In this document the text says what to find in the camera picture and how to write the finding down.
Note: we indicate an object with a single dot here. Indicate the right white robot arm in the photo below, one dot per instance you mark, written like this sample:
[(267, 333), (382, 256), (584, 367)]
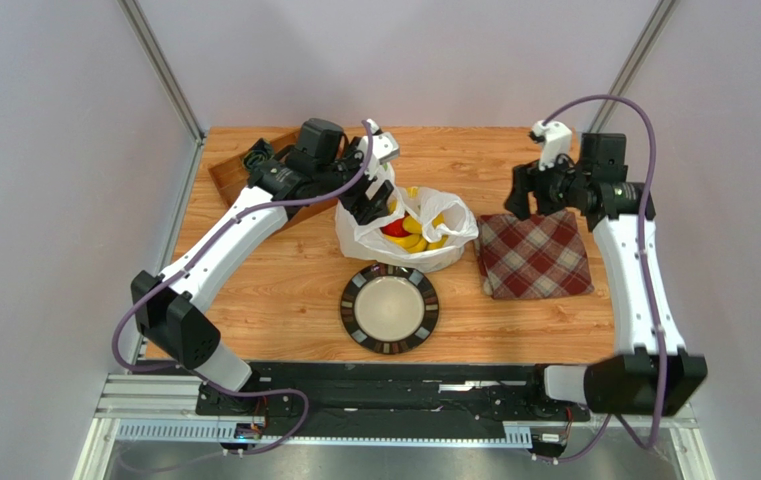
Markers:
[(651, 372)]

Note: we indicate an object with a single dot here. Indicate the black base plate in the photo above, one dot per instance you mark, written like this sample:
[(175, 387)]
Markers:
[(392, 400)]

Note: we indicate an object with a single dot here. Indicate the red plaid cloth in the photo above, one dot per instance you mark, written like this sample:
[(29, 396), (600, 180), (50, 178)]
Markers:
[(543, 257)]

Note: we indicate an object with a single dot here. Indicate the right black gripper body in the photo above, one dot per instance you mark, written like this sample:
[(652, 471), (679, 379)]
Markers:
[(538, 186)]

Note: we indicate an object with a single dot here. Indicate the red fake apple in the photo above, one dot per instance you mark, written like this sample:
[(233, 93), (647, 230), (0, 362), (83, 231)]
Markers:
[(396, 228)]

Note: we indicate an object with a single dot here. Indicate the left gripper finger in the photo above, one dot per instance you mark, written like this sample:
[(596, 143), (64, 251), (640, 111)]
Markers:
[(378, 203), (357, 204)]

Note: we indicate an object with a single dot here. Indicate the wooden divided tray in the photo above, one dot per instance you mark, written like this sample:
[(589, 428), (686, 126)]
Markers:
[(230, 177)]

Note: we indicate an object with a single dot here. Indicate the white plastic bag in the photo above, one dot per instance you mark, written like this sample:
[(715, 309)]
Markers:
[(366, 242)]

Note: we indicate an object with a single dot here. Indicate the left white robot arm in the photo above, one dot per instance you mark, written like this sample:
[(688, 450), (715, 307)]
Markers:
[(169, 309)]

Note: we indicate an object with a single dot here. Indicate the yellow banana bunch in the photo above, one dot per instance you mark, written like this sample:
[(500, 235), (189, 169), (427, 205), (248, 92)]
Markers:
[(416, 242)]

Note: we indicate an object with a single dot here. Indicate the aluminium frame rail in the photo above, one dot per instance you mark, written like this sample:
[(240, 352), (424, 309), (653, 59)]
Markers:
[(147, 408)]

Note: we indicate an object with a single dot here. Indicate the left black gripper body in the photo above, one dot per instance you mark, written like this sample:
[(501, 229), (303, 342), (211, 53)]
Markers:
[(333, 177)]

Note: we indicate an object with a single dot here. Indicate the round patterned ceramic plate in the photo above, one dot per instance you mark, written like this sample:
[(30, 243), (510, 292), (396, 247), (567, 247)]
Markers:
[(389, 310)]

